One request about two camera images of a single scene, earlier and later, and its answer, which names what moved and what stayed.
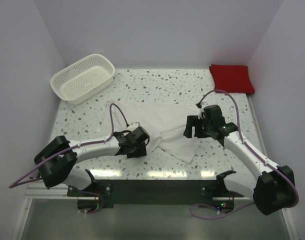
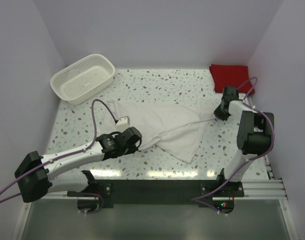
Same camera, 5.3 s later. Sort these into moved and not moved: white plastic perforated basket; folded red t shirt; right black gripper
Moved: right black gripper
Not moved: white plastic perforated basket; folded red t shirt
